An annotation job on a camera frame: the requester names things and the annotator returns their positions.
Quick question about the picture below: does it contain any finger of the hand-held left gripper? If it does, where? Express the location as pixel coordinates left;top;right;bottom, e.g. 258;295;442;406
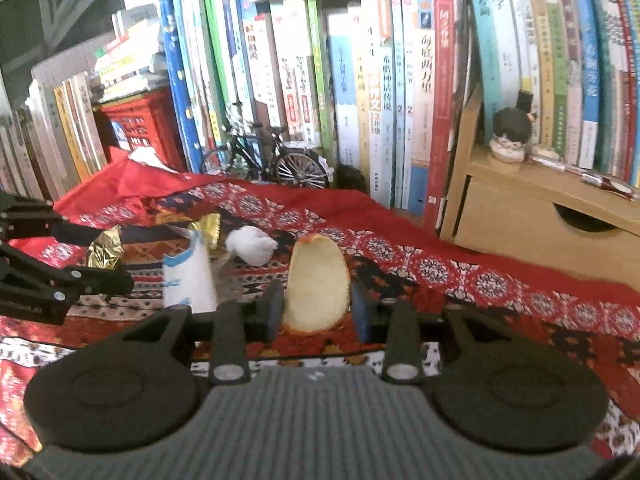
0;244;135;306
0;192;108;247

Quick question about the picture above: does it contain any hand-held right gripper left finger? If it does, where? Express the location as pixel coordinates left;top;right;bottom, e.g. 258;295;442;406
127;281;285;385

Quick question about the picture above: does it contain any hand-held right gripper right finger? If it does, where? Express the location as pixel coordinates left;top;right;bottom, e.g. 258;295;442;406
350;284;508;385

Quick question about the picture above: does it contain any gold foil wrapper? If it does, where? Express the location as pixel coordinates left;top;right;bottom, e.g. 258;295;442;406
85;225;126;268
187;212;223;251

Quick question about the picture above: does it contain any bread piece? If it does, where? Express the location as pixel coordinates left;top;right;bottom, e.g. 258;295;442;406
282;234;351;335

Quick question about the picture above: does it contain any white blue snack packet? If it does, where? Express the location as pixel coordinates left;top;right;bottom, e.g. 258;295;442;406
162;230;218;313

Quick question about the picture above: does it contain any row of pale-spine books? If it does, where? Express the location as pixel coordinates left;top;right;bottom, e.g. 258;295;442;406
0;72;108;201

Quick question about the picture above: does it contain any stack of flat books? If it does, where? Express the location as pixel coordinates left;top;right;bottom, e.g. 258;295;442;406
92;5;168;106

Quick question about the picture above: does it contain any row of blue green books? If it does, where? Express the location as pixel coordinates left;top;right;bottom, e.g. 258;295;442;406
157;0;468;231

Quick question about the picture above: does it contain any row of colourful slim books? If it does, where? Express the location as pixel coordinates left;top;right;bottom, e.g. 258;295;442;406
460;0;640;188

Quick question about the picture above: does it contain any white crumpled tissue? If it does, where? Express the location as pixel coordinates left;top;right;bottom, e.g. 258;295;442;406
225;225;278;266

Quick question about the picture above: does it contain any patterned red tablecloth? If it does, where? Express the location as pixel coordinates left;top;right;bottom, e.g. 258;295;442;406
0;170;640;461

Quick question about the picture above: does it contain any plain red cloth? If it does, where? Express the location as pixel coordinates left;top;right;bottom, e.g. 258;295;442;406
52;152;241;226

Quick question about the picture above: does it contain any blue picture card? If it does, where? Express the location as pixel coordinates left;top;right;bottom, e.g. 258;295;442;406
111;120;133;151

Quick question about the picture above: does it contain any black model bicycle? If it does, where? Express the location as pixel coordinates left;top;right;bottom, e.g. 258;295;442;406
200;102;333;188

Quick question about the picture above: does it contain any red plastic crate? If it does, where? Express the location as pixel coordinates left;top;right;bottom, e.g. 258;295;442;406
100;87;188;171

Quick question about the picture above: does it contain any wooden drawer box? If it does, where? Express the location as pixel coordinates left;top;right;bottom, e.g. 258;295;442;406
440;85;640;291

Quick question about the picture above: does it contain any dark-haired small figurine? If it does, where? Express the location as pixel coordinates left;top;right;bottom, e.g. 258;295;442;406
489;107;536;163

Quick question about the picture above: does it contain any red white pen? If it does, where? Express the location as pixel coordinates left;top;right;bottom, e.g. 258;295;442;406
530;155;636;198

